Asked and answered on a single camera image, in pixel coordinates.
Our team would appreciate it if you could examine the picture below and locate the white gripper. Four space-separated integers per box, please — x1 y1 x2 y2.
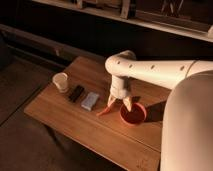
107 76 132 111

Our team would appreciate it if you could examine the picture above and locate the red ceramic bowl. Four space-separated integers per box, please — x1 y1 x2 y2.
120 103 147 125

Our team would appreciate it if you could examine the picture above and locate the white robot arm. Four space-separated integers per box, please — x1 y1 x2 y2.
105 50 213 171

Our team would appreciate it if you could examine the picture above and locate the red chili pepper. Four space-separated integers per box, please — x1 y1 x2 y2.
96 105 114 116

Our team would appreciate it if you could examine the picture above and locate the grey blue sponge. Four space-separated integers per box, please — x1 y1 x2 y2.
81 92 99 111

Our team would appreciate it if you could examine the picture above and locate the black rectangular block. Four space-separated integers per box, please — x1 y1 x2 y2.
69 85 84 102

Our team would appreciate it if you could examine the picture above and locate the white paper cup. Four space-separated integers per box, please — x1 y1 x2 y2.
52 72 68 93

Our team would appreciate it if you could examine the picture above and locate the wooden shelf rail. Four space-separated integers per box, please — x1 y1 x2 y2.
32 0 213 43

